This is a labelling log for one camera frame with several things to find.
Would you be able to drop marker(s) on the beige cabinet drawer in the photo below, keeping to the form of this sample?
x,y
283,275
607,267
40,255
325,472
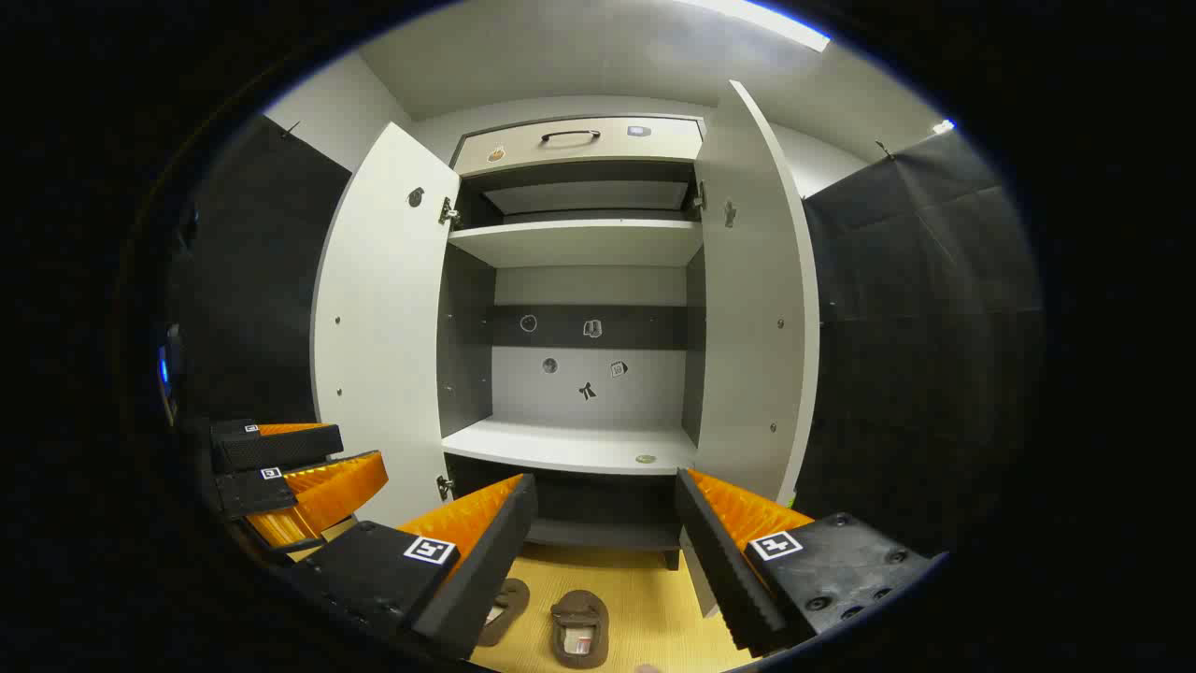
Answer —
x,y
523,150

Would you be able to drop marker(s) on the white cabinet shelf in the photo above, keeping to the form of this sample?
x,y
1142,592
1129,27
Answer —
x,y
561,447
579,245

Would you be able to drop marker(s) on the black backdrop cloth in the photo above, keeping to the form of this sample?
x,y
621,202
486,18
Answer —
x,y
916,355
262,280

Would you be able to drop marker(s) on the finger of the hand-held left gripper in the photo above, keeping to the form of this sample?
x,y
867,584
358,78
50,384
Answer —
x,y
280,449
248,493

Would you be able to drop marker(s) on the white shoe cabinet door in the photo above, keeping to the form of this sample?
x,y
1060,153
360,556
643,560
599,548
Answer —
x,y
747,327
383,308

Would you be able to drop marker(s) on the brown fuzzy shoe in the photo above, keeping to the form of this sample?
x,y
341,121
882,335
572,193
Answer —
x,y
512,598
579,612

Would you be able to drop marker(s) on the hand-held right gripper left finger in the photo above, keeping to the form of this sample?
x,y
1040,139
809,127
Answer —
x,y
495,561

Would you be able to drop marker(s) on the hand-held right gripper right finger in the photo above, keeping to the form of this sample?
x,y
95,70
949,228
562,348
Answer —
x,y
719,570

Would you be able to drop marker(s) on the lit monitor screen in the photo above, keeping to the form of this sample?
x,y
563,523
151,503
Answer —
x,y
163,366

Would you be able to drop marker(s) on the white shoe cabinet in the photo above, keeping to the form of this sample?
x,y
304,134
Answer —
x,y
561,393

